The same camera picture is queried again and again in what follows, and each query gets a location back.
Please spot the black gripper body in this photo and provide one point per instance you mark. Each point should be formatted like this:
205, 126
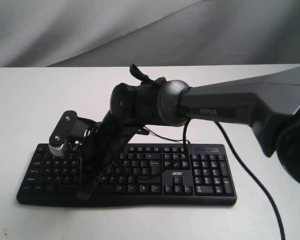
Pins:
108, 138

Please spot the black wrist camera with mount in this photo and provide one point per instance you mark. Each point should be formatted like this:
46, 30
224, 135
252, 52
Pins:
69, 129

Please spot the grey backdrop cloth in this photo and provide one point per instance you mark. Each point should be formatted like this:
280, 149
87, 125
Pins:
117, 33

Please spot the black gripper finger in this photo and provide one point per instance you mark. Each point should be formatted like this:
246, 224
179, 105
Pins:
88, 182

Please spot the black acer keyboard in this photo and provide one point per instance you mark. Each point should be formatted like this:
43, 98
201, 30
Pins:
142, 174

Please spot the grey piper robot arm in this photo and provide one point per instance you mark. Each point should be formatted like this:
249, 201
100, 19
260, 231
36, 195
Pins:
268, 104

